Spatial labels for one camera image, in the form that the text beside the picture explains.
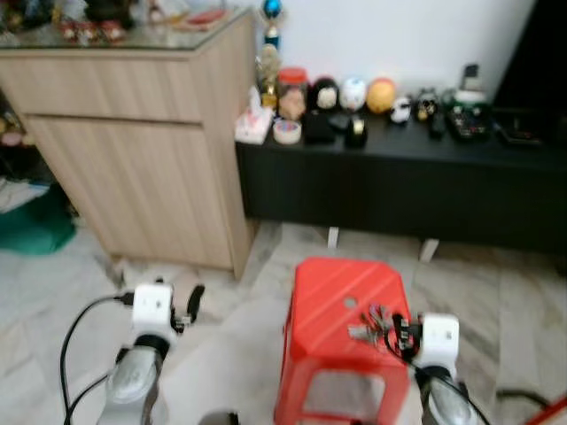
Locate gold trophy with blue ball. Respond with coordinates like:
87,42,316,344
256,0,285,109

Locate light wooden cabinet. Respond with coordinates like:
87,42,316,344
0,7,260,281

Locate black television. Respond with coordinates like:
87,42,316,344
491,0,567,118

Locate black round figurine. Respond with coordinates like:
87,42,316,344
307,76,341,114

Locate bunch of keys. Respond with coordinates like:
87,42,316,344
347,303,396,347

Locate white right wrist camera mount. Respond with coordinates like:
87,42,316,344
418,313,461,372

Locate yellow round figurine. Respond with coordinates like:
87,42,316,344
366,77,398,115

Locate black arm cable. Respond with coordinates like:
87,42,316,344
383,329,493,425
59,294,135,425

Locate black tape dispenser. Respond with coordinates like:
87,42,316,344
343,114,369,150

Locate white pink tissue box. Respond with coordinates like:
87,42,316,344
234,87,275,145

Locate black remote control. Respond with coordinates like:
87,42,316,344
445,107,491,143

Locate small black box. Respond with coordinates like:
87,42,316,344
300,112,337,145

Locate small white figurine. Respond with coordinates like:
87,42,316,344
390,95,413,126

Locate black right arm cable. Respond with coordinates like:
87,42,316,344
383,329,493,425

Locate black floor cable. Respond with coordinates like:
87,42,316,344
495,387,547,410

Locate red bar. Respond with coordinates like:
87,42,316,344
521,395,567,425

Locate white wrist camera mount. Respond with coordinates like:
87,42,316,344
131,282,175,343
418,313,461,372

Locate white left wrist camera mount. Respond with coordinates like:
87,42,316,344
131,282,175,343

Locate red plastic stool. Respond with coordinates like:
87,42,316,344
273,256,414,425

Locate flat black device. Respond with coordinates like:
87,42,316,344
493,110,544,148

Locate red tray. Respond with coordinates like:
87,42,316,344
185,6,229,27

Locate green bag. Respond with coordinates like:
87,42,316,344
0,182,77,257

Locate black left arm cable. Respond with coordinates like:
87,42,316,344
59,294,135,425

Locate jar with red lid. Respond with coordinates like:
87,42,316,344
276,66,309,121

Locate red trinkets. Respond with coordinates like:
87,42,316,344
57,17,127,44

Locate small black figurine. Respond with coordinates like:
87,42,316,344
414,86,442,123

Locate white round figurine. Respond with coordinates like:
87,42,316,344
340,76,368,112

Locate green and white gadget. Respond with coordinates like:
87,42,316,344
442,63,491,112

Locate black low console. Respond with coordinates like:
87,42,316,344
235,111,567,256

